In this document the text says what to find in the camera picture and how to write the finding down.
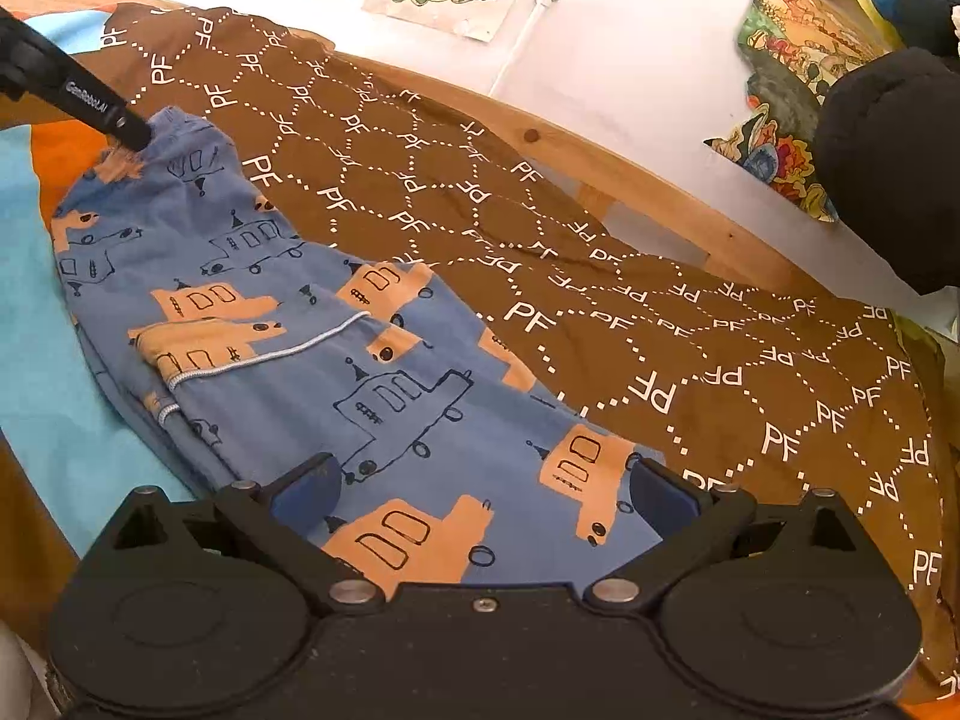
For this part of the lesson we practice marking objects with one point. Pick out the brown printed blanket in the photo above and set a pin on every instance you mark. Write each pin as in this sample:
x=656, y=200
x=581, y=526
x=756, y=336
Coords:
x=675, y=330

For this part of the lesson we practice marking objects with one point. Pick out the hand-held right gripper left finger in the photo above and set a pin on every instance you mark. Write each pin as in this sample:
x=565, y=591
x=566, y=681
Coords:
x=311, y=491

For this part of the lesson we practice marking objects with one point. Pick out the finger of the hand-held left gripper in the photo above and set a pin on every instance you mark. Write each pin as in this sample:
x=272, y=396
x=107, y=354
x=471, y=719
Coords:
x=90, y=94

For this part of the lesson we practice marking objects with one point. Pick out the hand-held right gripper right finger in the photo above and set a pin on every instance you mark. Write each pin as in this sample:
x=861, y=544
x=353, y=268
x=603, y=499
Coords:
x=667, y=495

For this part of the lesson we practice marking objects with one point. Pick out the blue pants with orange print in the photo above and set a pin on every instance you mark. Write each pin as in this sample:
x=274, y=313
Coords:
x=300, y=390

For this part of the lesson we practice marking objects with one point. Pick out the white wall pipe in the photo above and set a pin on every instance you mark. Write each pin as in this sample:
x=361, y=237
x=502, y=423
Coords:
x=525, y=37

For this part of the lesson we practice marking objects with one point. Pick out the black jacket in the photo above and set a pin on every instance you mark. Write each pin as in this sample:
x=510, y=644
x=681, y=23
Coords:
x=885, y=165

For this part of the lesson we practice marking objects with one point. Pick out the wooden bed frame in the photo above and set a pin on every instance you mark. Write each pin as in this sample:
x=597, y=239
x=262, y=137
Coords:
x=675, y=217

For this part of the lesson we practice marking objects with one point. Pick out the colourful landscape wall poster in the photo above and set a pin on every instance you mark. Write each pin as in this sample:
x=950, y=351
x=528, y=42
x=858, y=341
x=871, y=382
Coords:
x=787, y=67

